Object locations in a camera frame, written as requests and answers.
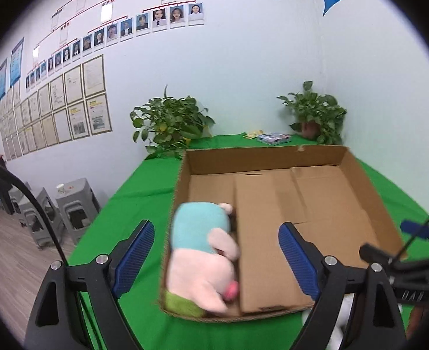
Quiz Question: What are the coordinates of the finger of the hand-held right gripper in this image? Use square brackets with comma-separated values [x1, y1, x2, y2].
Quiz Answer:
[359, 244, 407, 267]
[400, 220, 429, 243]

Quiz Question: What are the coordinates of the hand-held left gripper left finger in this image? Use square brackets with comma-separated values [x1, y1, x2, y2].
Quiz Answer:
[24, 220, 156, 350]

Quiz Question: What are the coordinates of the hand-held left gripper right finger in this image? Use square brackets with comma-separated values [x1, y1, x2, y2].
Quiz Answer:
[278, 222, 407, 350]

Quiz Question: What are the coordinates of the pink pig plush toy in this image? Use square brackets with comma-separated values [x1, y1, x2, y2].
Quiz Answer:
[163, 201, 241, 318]

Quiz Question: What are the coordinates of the brown cardboard box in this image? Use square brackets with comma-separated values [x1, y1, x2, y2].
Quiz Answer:
[158, 145, 408, 323]

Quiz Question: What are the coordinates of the brown object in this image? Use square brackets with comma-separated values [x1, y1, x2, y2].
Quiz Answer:
[406, 303, 429, 340]

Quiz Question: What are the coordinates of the green tablecloth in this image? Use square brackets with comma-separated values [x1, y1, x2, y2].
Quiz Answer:
[67, 133, 429, 350]

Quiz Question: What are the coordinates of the white plush toy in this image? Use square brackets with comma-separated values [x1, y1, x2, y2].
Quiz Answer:
[301, 292, 354, 350]

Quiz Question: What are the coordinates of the grey plastic stool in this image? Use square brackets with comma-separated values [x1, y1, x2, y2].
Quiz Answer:
[21, 188, 65, 250]
[8, 181, 33, 223]
[56, 178, 101, 246]

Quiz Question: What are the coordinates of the patterned packet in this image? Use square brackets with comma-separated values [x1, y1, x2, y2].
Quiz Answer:
[257, 133, 292, 146]

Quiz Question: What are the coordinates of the potted green plant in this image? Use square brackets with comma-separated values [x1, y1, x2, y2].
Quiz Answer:
[130, 85, 216, 160]
[276, 81, 347, 146]

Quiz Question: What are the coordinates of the group of framed certificates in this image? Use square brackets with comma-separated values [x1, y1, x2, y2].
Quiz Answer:
[0, 55, 112, 161]

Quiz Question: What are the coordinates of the row of portrait photos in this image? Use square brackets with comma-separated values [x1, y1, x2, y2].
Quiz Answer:
[25, 3, 205, 92]

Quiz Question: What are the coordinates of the thin black cable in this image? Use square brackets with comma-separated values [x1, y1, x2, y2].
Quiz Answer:
[399, 197, 429, 260]

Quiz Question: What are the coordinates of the blue wall notice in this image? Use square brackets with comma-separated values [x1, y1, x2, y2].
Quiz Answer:
[10, 37, 25, 86]
[0, 58, 8, 97]

